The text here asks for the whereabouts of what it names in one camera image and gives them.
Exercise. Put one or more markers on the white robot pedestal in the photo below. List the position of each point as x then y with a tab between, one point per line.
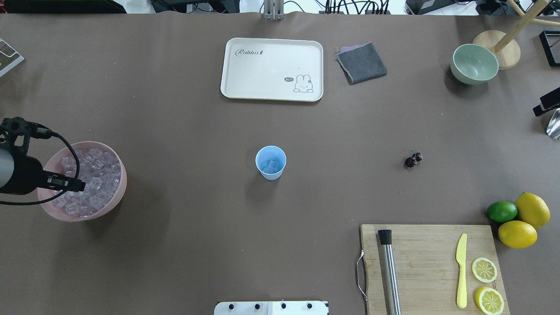
272	308

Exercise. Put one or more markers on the lemon slice one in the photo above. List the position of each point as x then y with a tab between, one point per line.
484	270

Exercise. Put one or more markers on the yellow lemon lower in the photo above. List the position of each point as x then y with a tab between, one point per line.
517	234

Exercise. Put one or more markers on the green lime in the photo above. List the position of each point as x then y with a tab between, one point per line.
502	211

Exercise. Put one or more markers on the aluminium frame post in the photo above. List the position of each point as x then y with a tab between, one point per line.
273	10

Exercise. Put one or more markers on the clear ice cube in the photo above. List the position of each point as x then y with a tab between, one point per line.
271	167

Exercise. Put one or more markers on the yellow lemon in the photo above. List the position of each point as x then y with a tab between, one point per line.
517	234
533	210

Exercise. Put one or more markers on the light blue plastic cup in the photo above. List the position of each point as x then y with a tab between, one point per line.
270	153

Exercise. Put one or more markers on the mint green bowl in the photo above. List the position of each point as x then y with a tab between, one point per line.
473	64

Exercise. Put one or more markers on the yellow plastic knife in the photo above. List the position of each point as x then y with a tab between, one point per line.
460	257

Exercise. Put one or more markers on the grey folded cloth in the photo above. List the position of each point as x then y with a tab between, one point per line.
361	63

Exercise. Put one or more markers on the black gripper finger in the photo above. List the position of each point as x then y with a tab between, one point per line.
550	101

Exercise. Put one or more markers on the dark cherries pair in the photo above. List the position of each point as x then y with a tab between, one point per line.
412	160

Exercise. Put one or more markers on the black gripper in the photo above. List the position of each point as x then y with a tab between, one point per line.
27	175

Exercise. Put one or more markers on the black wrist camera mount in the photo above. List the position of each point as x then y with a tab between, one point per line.
16	133

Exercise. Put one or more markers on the metal ice scoop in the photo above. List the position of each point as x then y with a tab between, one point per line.
553	128

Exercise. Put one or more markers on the pink bowl of ice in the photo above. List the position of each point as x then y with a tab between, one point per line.
105	178

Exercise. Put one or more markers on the wooden cutting board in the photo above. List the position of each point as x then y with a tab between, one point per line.
426	269

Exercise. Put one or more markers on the yellow lemon upper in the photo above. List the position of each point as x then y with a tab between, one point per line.
533	210

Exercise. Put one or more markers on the lemon slice two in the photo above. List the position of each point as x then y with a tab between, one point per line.
489	301

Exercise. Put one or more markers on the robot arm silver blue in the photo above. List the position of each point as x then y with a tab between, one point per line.
21	175

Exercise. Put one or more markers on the wooden glass stand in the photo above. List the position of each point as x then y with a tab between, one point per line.
503	45

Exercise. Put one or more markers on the cream rabbit tray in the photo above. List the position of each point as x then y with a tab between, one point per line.
275	69

